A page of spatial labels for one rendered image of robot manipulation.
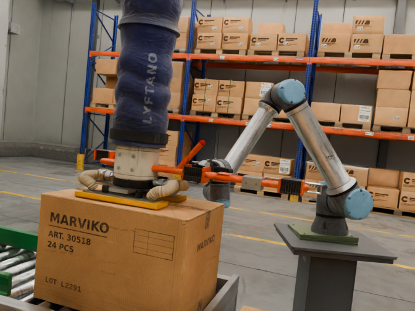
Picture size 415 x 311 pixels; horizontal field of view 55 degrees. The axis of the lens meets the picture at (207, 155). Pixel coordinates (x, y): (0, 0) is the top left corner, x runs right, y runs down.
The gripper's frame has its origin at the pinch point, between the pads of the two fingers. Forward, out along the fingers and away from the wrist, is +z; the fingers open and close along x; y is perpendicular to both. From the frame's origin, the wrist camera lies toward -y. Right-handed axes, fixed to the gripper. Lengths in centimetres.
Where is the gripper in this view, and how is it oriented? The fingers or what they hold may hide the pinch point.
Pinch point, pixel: (201, 174)
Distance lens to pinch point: 146.9
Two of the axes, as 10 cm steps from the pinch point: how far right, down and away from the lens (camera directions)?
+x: 1.1, -9.9, -0.5
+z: -3.1, 0.2, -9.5
